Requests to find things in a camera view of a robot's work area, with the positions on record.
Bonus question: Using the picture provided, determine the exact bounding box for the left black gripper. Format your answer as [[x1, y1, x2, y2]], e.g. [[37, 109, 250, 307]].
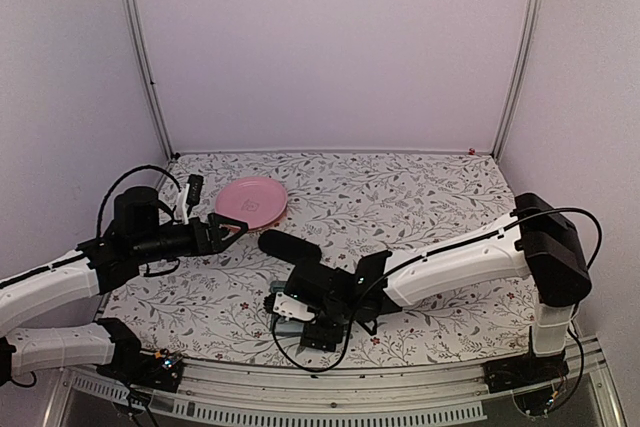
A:
[[132, 212, 249, 264]]

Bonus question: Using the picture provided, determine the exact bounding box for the black beige glasses case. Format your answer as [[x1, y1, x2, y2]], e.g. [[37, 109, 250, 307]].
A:
[[258, 229, 322, 264]]

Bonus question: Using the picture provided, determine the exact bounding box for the grey marbled glasses case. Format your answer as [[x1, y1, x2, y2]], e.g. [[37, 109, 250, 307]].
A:
[[269, 280, 303, 338]]

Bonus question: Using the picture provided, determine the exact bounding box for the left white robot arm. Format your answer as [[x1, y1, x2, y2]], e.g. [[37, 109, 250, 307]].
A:
[[1, 186, 248, 384]]

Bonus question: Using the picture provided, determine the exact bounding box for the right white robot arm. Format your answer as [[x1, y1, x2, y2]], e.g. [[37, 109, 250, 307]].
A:
[[273, 193, 592, 383]]

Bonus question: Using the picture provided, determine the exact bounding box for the pink round plate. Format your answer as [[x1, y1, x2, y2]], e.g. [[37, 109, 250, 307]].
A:
[[215, 177, 288, 231]]

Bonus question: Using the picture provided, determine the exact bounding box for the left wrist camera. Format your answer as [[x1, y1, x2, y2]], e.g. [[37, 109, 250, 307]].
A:
[[175, 174, 204, 224]]

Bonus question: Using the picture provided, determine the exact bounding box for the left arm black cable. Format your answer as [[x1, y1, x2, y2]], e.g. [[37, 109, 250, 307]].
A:
[[95, 164, 184, 243]]

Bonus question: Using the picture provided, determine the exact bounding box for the front aluminium rail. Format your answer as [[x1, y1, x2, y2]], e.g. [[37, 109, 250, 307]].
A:
[[44, 334, 626, 427]]

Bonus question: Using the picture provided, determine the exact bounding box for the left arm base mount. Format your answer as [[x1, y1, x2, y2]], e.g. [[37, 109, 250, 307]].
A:
[[96, 318, 184, 393]]

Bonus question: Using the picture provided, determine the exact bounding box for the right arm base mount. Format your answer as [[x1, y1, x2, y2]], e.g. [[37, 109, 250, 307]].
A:
[[482, 350, 569, 393]]

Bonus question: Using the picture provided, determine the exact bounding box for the left aluminium frame post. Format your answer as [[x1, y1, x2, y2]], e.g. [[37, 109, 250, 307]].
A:
[[122, 0, 175, 161]]

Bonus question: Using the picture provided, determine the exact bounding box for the aluminium frame post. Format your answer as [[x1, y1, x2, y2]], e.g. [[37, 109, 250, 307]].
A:
[[122, 0, 175, 161], [491, 0, 543, 163]]

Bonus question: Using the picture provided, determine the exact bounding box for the right aluminium frame post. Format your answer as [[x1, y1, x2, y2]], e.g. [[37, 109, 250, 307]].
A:
[[491, 0, 543, 163]]

